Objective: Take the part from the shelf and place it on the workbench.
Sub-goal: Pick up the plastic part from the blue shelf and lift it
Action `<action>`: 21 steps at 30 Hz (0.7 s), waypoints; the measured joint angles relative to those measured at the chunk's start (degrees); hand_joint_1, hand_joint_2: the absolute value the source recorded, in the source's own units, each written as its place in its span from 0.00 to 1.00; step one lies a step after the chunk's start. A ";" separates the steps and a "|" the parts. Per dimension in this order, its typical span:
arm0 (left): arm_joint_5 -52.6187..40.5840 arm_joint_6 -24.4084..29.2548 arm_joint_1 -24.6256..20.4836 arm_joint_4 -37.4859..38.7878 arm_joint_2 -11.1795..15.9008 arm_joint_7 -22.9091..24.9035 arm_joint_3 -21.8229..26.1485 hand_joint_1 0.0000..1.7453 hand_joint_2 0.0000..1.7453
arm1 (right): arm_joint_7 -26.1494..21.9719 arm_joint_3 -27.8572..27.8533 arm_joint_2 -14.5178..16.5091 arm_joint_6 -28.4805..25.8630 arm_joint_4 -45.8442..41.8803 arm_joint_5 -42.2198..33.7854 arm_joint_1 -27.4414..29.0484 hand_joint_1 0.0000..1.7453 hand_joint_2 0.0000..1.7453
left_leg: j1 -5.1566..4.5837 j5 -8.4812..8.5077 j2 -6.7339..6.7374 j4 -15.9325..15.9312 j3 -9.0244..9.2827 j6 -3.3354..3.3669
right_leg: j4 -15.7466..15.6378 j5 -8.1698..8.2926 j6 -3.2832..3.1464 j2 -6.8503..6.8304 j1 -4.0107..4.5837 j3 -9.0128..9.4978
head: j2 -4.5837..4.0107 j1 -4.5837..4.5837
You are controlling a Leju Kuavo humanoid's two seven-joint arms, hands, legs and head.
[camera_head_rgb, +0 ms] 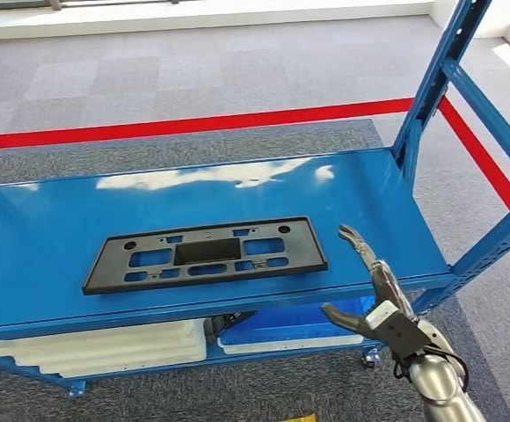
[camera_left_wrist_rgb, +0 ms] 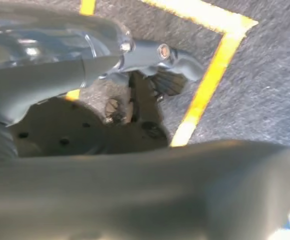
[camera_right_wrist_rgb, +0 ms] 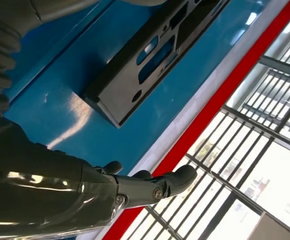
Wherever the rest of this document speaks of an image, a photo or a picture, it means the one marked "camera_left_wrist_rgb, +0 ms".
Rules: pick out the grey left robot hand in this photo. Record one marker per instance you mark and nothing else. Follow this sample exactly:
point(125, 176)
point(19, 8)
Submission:
point(134, 198)

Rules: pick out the yellow floor tape square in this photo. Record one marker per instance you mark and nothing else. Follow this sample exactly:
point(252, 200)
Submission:
point(210, 82)

